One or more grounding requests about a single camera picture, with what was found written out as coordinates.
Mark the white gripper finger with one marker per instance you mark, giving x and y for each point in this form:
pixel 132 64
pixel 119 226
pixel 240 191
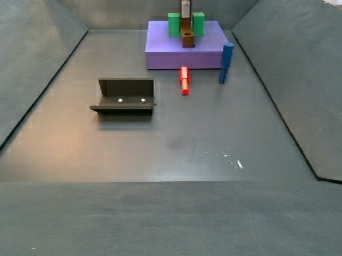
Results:
pixel 186 9

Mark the blue cylinder peg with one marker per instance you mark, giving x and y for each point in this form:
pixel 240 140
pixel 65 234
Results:
pixel 226 61

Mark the purple base board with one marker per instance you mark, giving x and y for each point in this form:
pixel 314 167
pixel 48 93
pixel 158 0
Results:
pixel 164 53

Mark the green U-shaped block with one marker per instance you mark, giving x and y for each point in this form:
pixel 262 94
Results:
pixel 196 24

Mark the brown T-shaped block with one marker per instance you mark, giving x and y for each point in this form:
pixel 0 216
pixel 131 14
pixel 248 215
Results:
pixel 187 33

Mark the black U-shaped bracket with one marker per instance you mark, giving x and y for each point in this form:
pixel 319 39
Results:
pixel 125 96

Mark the red-orange peg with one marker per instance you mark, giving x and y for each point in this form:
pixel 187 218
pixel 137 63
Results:
pixel 184 80

